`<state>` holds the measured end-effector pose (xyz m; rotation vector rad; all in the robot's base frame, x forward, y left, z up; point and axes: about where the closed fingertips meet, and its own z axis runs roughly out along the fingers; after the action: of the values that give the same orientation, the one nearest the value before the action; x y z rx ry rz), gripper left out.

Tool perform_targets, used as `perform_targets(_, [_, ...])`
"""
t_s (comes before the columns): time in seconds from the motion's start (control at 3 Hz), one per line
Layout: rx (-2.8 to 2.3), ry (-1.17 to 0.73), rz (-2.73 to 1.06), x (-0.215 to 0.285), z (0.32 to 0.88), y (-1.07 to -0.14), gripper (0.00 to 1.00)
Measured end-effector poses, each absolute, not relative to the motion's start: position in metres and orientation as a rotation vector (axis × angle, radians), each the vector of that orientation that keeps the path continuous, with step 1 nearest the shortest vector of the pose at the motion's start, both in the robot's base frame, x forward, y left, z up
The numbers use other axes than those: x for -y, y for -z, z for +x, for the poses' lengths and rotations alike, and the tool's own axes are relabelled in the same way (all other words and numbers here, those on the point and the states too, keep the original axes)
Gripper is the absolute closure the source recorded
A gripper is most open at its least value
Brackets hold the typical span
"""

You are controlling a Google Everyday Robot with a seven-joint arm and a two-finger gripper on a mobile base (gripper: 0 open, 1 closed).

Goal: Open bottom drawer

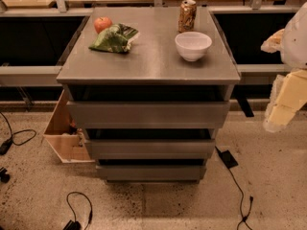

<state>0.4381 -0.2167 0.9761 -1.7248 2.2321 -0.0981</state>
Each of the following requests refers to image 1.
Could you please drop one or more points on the black object left edge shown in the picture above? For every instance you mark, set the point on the black object left edge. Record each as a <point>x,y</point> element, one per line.
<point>4,176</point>

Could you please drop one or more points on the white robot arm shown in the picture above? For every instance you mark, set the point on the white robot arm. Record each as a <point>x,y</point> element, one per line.
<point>291,42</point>

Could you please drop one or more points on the grey middle drawer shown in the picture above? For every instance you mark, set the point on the grey middle drawer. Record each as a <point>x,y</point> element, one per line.
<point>150,149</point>

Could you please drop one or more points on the grey drawer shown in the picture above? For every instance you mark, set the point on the grey drawer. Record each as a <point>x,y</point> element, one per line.
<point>151,173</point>
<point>148,114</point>
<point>150,149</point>

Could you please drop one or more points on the green chip bag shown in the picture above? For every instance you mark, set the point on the green chip bag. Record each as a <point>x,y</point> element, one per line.
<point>115,39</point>

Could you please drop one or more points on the wooden box on floor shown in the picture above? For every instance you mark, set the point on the wooden box on floor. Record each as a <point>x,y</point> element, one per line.
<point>66,142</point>

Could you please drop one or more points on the white ceramic bowl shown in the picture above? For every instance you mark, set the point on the white ceramic bowl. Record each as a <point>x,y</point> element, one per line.
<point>192,46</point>

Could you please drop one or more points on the black power adapter right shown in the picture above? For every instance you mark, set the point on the black power adapter right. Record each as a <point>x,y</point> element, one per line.
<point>230,162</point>

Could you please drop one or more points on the grey rail table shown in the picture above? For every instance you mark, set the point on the grey rail table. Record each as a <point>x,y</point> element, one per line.
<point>244,32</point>
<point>34,44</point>

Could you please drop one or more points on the grey metal drawer cabinet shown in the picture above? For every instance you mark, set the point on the grey metal drawer cabinet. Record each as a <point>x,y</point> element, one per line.
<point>152,71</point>

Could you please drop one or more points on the grey bottom drawer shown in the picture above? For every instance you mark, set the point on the grey bottom drawer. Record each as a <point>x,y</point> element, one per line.
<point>151,173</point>

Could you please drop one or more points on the golden soda can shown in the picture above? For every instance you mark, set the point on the golden soda can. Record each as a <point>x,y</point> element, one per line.
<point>187,15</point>

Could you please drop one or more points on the left grey rail table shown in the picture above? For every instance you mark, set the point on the left grey rail table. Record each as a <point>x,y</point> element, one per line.
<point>34,44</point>

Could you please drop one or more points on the right grey rail table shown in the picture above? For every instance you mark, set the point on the right grey rail table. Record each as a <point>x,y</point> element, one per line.
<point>244,32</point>

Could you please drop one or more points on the red apple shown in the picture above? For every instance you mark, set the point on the red apple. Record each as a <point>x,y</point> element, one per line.
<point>102,23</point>

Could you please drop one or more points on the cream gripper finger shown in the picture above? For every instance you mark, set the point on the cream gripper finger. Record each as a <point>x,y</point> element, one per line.
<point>277,117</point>

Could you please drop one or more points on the grey top drawer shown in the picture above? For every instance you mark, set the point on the grey top drawer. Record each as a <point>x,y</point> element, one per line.
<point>148,114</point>

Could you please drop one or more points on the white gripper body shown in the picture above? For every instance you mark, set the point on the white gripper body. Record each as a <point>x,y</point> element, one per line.
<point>295,42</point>

